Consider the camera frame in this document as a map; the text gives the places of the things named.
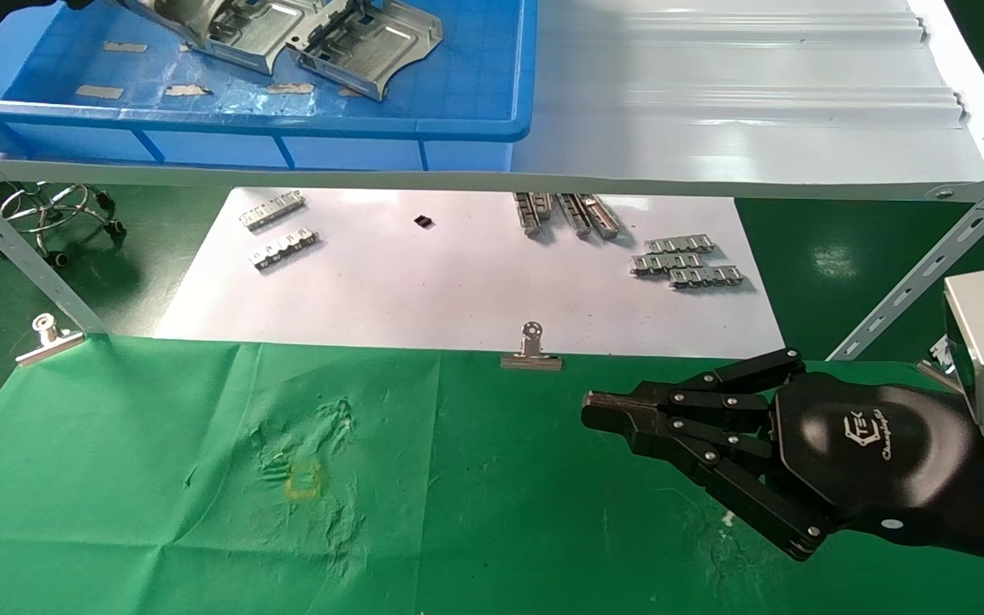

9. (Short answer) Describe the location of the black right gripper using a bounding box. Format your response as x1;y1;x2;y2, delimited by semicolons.
583;348;984;569

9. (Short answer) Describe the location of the green table cloth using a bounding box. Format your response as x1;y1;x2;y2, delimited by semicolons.
0;333;984;615

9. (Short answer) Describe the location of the chrome stool base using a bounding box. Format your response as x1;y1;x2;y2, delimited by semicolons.
0;182;126;266

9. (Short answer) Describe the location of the blue plastic bin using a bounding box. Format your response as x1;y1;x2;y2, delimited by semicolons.
0;0;537;172

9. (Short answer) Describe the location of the large grey metal bracket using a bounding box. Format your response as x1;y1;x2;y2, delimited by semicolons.
120;0;356;76
287;0;444;102

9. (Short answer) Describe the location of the small silver linked part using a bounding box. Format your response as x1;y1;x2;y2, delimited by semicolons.
630;252;705;277
250;226;320;271
644;237;717;255
239;190;306;231
670;266;746;290

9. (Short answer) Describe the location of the silver slide rail part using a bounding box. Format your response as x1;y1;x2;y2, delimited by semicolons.
557;193;621;240
512;192;554;237

